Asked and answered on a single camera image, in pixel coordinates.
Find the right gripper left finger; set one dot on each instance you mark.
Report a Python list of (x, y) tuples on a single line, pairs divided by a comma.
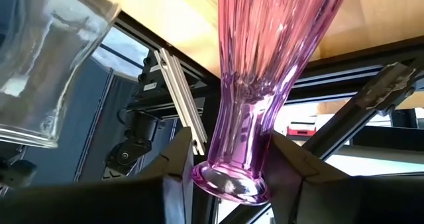
[(177, 164)]

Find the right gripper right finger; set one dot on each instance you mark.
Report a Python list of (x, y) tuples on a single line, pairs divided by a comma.
[(285, 164)]

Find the pink fluted vase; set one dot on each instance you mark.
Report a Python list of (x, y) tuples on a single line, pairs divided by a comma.
[(265, 51)]

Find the red white box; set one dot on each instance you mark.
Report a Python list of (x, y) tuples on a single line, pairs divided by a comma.
[(301, 131)]

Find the clear flared vase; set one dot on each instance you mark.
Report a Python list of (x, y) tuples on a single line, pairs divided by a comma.
[(49, 51)]

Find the black pivot bracket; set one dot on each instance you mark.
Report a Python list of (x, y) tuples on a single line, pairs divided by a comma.
[(132, 141)]

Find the silver frame bracket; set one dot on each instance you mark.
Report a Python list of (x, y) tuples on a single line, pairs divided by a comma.
[(179, 94)]

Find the black aluminium table frame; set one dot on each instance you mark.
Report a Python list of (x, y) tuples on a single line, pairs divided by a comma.
[(348, 75)]

